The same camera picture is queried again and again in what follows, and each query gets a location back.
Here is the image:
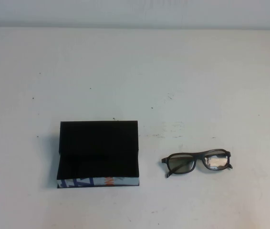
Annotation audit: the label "dark-framed glasses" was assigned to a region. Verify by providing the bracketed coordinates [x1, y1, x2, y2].
[161, 148, 234, 179]

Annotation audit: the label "black glasses case printed side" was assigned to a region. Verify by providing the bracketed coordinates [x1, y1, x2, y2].
[56, 120, 141, 189]

